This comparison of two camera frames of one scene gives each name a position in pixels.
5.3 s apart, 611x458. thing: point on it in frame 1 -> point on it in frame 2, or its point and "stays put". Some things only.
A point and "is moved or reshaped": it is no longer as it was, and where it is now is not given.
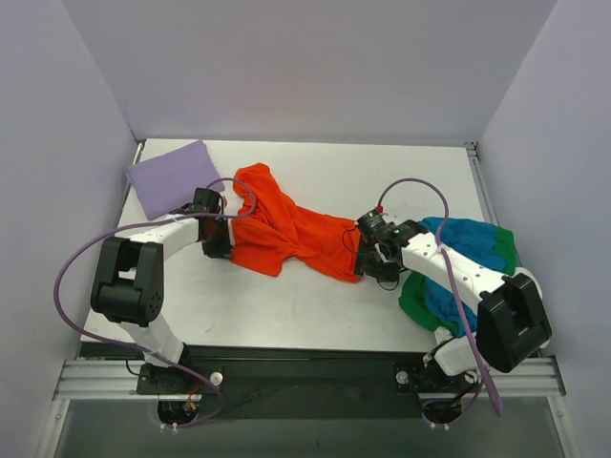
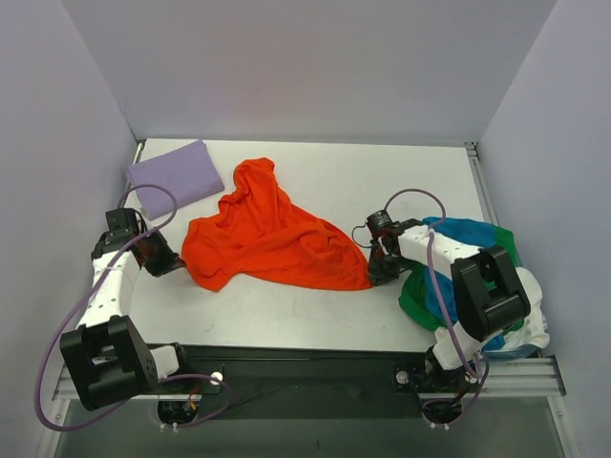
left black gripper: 218,240 -> 159,255
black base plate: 295,381 stays put
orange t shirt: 270,232 is moved or reshaped
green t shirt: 411,295 stays put
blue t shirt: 474,239 stays put
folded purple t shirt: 166,182 stays put
